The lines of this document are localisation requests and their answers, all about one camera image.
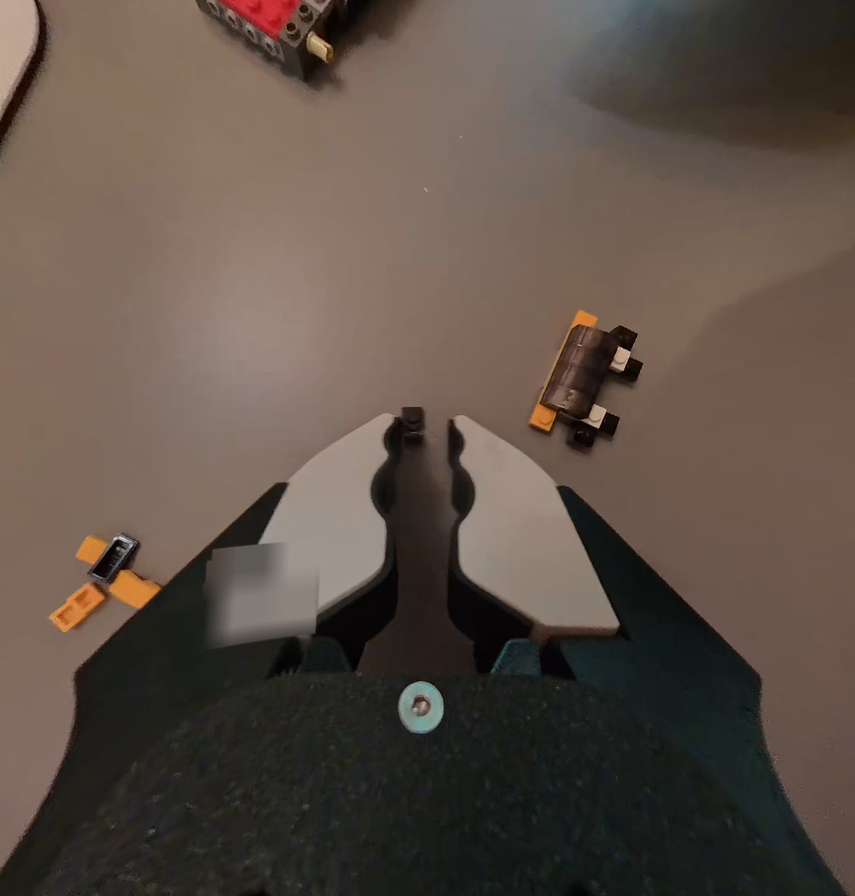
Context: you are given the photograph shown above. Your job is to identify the black and orange lego sub-assembly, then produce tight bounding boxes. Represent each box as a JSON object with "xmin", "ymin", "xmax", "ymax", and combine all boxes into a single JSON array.
[{"xmin": 528, "ymin": 309, "xmax": 645, "ymax": 450}]

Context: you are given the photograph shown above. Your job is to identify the glossy black lego tile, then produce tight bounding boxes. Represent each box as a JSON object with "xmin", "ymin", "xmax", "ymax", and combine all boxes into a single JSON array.
[{"xmin": 88, "ymin": 533, "xmax": 140, "ymax": 584}]

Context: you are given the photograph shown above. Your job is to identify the partly built lego car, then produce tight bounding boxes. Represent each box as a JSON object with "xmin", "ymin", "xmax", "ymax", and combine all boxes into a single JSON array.
[{"xmin": 195, "ymin": 0, "xmax": 337, "ymax": 79}]

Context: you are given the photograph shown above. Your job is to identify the white rounded board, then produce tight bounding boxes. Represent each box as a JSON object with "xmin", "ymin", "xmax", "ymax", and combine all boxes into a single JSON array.
[{"xmin": 0, "ymin": 0, "xmax": 48, "ymax": 184}]

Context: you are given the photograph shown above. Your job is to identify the short orange lego plate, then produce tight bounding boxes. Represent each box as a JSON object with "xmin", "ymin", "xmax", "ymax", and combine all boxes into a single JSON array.
[{"xmin": 49, "ymin": 581, "xmax": 110, "ymax": 634}]

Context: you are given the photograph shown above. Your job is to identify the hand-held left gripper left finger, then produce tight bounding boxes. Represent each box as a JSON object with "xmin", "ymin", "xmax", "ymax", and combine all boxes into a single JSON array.
[{"xmin": 258, "ymin": 413, "xmax": 400, "ymax": 657}]

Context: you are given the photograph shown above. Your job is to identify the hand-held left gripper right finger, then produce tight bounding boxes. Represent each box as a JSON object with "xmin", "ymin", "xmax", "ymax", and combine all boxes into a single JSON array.
[{"xmin": 447, "ymin": 414, "xmax": 622, "ymax": 667}]

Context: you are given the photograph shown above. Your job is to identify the long orange lego plate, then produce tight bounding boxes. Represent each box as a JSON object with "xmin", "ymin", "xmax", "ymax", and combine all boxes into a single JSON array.
[{"xmin": 75, "ymin": 535, "xmax": 163, "ymax": 609}]

